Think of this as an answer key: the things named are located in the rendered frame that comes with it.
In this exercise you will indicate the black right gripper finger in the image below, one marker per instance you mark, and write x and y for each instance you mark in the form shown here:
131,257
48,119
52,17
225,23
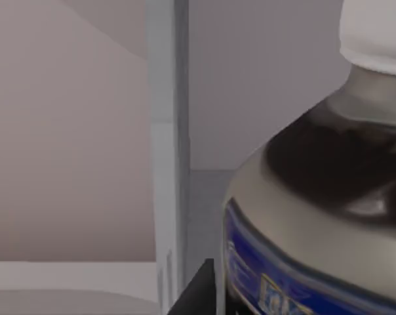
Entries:
198,292

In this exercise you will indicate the clear bottle with blue label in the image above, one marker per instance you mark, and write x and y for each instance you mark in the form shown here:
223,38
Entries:
316,203

